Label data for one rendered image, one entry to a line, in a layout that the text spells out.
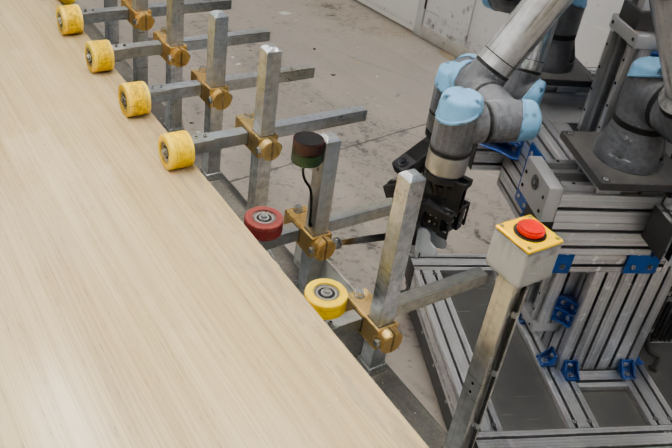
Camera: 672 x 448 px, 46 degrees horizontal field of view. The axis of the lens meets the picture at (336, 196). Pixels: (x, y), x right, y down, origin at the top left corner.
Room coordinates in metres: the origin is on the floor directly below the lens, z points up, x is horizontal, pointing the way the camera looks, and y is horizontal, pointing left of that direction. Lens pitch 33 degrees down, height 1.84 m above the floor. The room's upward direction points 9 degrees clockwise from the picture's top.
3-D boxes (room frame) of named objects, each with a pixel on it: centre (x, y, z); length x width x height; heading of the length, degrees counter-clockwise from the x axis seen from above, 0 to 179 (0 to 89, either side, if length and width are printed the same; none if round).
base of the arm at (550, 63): (2.03, -0.51, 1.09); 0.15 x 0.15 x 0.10
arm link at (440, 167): (1.23, -0.19, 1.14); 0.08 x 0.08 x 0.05
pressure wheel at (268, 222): (1.30, 0.14, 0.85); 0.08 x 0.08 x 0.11
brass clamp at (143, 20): (2.14, 0.65, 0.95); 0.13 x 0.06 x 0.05; 38
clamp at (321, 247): (1.35, 0.05, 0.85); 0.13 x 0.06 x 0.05; 38
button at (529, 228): (0.93, -0.28, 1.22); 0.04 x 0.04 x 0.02
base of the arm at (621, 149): (1.55, -0.62, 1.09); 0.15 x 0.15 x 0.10
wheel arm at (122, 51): (1.99, 0.47, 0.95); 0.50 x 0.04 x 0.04; 128
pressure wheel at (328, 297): (1.10, -0.01, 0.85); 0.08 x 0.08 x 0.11
